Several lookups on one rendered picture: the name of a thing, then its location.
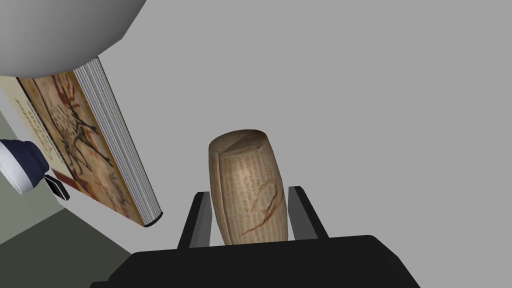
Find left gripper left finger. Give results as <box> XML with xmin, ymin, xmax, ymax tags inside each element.
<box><xmin>177</xmin><ymin>191</ymin><xmax>212</xmax><ymax>250</ymax></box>

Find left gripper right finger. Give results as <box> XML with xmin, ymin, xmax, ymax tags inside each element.
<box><xmin>287</xmin><ymin>185</ymin><xmax>330</xmax><ymax>242</ymax></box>

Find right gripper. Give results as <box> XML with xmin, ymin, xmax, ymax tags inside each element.
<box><xmin>43</xmin><ymin>174</ymin><xmax>71</xmax><ymax>202</ymax></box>

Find tan inscribed clay cylinder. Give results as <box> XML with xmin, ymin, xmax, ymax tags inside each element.
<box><xmin>207</xmin><ymin>128</ymin><xmax>289</xmax><ymax>246</ymax></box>

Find cave painting cover book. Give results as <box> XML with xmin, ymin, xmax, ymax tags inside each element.
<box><xmin>0</xmin><ymin>56</ymin><xmax>164</xmax><ymax>229</ymax></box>

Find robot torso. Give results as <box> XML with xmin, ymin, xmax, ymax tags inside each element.
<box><xmin>0</xmin><ymin>0</ymin><xmax>147</xmax><ymax>79</ymax></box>

